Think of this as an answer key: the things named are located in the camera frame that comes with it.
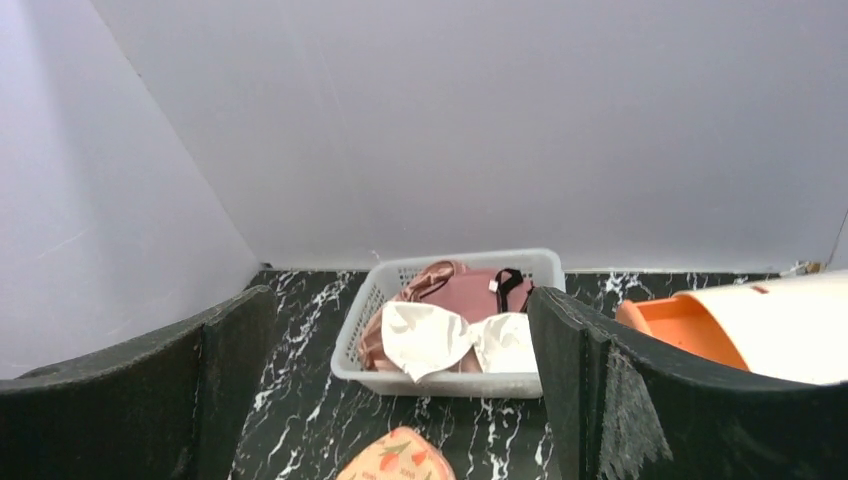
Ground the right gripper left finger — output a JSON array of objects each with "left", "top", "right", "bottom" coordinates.
[{"left": 1, "top": 286, "right": 277, "bottom": 479}]

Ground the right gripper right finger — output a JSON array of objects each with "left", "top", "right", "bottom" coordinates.
[{"left": 528, "top": 287, "right": 847, "bottom": 479}]

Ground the white satin bra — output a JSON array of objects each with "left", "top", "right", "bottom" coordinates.
[{"left": 381, "top": 301, "right": 538, "bottom": 383}]

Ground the peach patterned mesh laundry bag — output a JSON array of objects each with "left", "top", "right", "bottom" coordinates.
[{"left": 336, "top": 426, "right": 457, "bottom": 480}]

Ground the pink bra black trim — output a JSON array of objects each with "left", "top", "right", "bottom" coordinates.
[{"left": 418, "top": 268, "right": 535, "bottom": 324}]

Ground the white plastic basket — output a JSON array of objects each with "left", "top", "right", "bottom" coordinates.
[{"left": 329, "top": 247, "right": 566, "bottom": 400}]

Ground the white orange toy washing drum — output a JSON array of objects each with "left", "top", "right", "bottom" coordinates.
[{"left": 615, "top": 270, "right": 847, "bottom": 385}]

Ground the pink satin garment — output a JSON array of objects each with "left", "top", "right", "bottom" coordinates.
[{"left": 357, "top": 260, "right": 470, "bottom": 372}]

